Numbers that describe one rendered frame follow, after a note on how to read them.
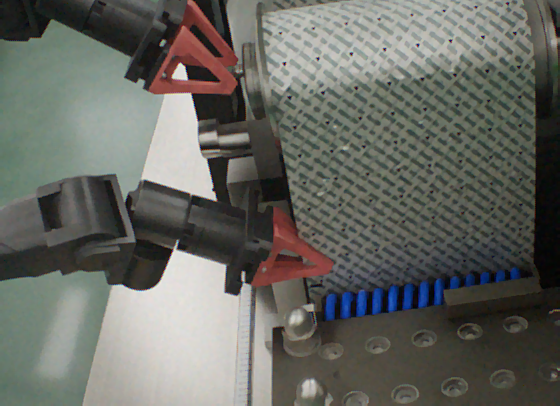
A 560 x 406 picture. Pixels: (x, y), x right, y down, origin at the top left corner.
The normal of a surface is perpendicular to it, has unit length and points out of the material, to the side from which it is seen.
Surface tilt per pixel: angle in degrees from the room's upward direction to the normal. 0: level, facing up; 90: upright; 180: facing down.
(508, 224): 90
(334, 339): 0
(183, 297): 0
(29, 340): 0
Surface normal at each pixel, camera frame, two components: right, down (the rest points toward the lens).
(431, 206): 0.01, 0.54
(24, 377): -0.16, -0.83
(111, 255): 0.35, 0.80
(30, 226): 0.00, -0.53
